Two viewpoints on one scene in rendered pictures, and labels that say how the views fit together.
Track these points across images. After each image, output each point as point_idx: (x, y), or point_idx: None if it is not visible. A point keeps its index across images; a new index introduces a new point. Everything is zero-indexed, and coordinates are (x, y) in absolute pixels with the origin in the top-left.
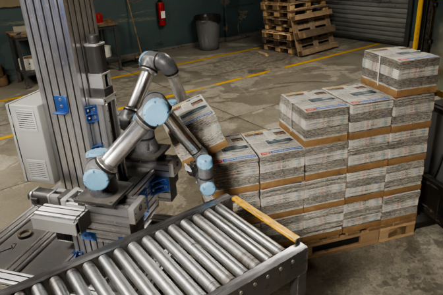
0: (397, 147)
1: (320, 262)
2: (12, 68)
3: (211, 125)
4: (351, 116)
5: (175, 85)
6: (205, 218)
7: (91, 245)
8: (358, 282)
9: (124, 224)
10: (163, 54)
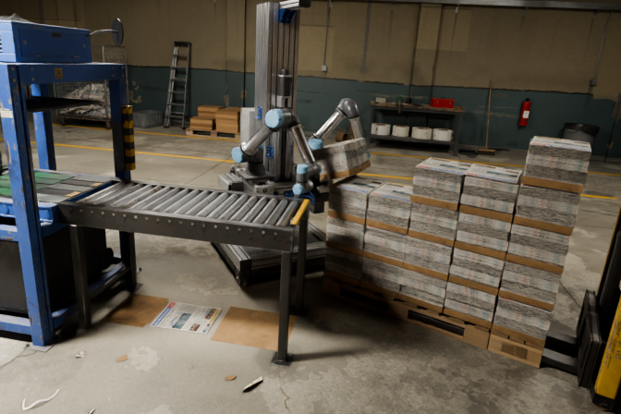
0: (521, 243)
1: (409, 327)
2: (367, 130)
3: (339, 154)
4: (464, 187)
5: (353, 127)
6: None
7: None
8: (419, 355)
9: None
10: (350, 101)
